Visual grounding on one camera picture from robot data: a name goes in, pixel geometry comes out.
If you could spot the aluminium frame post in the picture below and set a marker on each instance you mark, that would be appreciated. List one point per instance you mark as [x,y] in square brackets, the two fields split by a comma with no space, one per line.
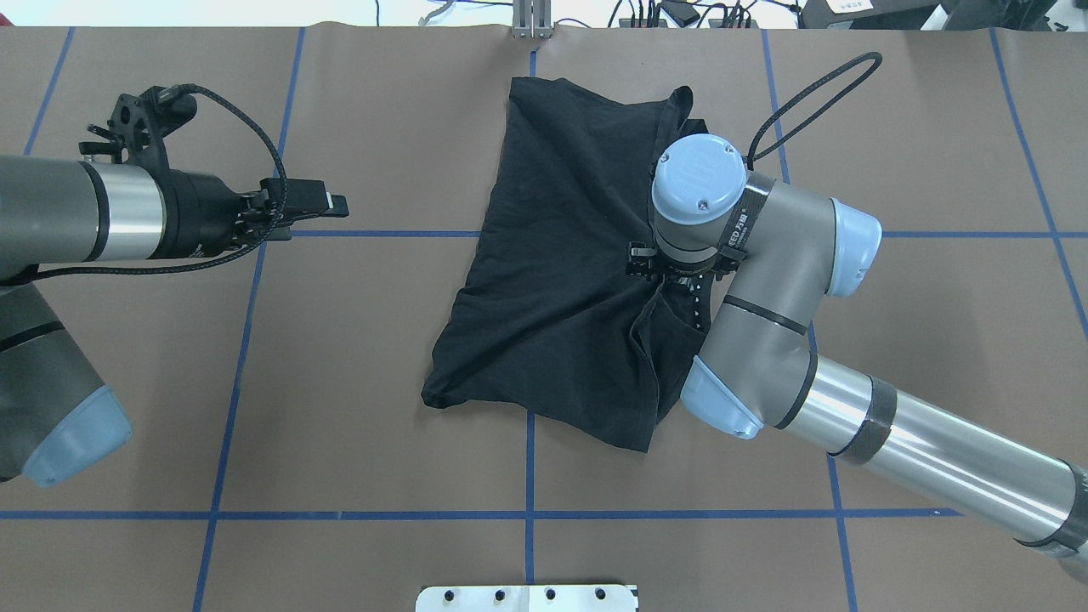
[532,19]

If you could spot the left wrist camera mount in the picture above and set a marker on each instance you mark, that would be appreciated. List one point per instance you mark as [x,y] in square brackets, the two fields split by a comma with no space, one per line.
[136,131]

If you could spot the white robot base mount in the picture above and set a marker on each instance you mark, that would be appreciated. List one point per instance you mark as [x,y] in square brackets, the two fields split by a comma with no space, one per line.
[548,597]

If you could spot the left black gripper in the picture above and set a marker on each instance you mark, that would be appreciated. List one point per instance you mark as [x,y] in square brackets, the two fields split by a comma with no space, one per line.
[201,214]

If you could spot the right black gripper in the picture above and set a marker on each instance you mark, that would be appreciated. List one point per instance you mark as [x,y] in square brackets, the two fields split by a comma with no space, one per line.
[643,255]

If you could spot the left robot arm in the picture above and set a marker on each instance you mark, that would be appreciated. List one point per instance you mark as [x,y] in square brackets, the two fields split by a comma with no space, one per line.
[69,220]

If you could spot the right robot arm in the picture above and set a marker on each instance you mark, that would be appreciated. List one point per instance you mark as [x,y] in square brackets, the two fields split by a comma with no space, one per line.
[787,249]

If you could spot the black graphic t-shirt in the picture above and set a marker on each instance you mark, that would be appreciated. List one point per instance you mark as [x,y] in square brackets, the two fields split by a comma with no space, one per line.
[547,318]

